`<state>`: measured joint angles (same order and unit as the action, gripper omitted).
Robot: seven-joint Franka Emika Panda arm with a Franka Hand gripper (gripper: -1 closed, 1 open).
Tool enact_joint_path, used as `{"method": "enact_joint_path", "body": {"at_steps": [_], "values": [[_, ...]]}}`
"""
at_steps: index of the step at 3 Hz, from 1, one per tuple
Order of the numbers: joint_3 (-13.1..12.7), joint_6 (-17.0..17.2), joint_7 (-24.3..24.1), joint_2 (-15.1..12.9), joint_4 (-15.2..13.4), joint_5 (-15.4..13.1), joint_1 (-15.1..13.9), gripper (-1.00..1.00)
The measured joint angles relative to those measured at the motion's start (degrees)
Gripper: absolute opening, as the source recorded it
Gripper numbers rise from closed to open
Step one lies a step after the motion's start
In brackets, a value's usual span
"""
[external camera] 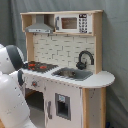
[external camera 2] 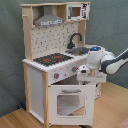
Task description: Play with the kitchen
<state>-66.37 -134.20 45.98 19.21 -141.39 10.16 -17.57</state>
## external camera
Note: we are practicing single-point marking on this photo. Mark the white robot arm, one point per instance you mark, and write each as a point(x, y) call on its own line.
point(14, 111)

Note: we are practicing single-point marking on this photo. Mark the wooden toy kitchen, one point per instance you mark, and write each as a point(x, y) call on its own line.
point(72, 50)

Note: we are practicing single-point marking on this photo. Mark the grey toy sink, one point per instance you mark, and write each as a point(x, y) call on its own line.
point(72, 74)

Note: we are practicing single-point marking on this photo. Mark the black toy stovetop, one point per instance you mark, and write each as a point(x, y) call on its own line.
point(38, 66)

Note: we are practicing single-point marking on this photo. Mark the right stove knob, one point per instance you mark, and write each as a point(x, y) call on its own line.
point(34, 83)

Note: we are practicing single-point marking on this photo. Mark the white cabinet door dispenser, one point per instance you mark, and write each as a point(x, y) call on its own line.
point(63, 106)

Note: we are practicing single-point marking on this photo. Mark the white toy microwave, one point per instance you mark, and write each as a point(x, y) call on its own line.
point(73, 23)

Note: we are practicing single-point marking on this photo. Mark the grey range hood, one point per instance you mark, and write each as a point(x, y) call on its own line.
point(40, 25)

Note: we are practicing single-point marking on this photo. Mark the grey backdrop curtain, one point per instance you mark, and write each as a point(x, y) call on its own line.
point(114, 42)

